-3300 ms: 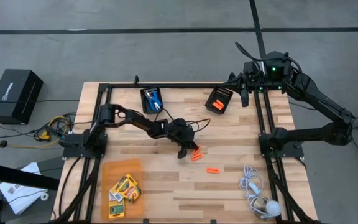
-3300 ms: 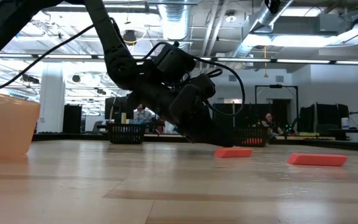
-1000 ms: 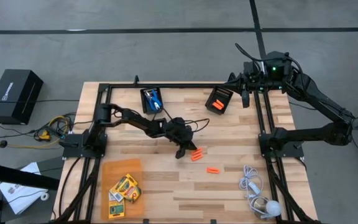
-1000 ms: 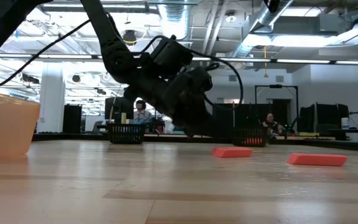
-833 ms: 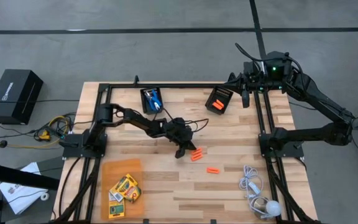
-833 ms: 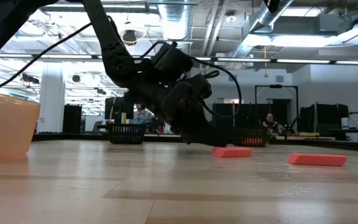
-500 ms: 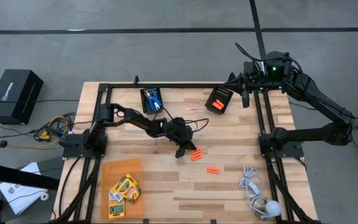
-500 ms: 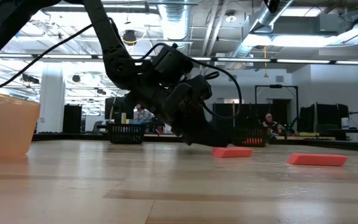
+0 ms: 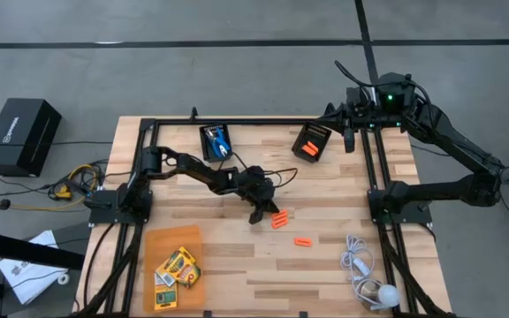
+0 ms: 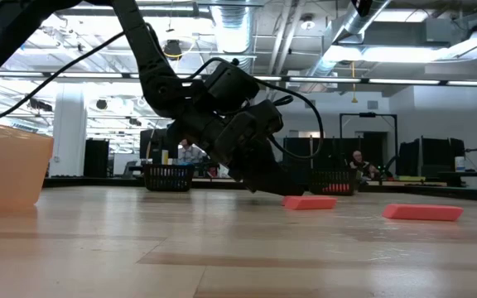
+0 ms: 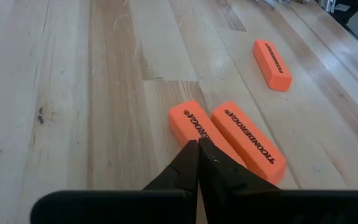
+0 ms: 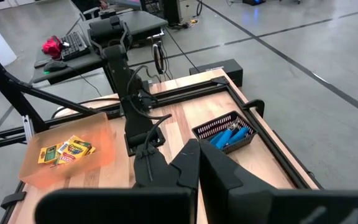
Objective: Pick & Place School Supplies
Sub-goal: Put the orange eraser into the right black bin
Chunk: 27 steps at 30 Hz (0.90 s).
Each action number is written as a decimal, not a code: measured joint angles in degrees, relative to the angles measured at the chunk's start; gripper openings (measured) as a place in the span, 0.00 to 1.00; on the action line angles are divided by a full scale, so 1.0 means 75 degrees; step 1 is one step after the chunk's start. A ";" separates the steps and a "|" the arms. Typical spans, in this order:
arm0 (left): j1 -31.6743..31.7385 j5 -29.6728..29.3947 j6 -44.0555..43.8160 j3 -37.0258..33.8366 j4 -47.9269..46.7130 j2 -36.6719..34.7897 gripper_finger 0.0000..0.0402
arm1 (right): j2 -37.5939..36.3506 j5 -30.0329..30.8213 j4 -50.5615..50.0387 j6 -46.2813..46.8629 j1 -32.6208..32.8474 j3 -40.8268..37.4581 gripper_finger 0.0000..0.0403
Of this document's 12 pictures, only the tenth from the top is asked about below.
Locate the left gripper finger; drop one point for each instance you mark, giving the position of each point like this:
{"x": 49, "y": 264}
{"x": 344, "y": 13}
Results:
{"x": 267, "y": 178}

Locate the black mesh basket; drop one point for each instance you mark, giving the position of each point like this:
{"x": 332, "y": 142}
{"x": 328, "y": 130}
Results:
{"x": 168, "y": 178}
{"x": 317, "y": 178}

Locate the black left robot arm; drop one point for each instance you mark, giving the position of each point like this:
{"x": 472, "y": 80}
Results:
{"x": 143, "y": 49}

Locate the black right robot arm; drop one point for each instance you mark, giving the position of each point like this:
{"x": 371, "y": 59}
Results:
{"x": 362, "y": 6}

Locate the person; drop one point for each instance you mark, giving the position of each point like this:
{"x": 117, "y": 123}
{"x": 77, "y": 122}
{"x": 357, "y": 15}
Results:
{"x": 360, "y": 163}
{"x": 189, "y": 153}

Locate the black partition panel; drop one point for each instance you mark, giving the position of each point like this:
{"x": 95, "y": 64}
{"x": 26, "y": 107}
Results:
{"x": 329, "y": 153}

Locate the black computer monitor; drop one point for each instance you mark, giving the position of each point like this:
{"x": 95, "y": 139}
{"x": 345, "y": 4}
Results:
{"x": 155, "y": 145}

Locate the round ceiling sensor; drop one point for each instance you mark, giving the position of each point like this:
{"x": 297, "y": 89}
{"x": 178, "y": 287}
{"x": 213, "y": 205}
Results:
{"x": 307, "y": 22}

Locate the black cabinet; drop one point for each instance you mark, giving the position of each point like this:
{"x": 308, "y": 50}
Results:
{"x": 96, "y": 159}

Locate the overhead light bar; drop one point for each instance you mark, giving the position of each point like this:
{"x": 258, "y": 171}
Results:
{"x": 387, "y": 81}

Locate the white square column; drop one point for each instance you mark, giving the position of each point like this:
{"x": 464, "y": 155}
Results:
{"x": 68, "y": 132}

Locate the white cup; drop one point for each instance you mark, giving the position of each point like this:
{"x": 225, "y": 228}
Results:
{"x": 460, "y": 164}

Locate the orange translucent plastic bin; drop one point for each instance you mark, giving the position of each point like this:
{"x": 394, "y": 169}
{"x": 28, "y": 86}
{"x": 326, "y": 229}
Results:
{"x": 11, "y": 165}

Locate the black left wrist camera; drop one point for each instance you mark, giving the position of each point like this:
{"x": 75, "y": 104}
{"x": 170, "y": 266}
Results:
{"x": 230, "y": 87}

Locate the silver ventilation duct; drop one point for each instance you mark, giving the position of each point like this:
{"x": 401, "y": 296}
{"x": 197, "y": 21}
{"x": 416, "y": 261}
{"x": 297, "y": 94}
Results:
{"x": 232, "y": 25}

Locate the black station frame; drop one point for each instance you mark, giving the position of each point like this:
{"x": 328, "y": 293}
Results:
{"x": 367, "y": 114}

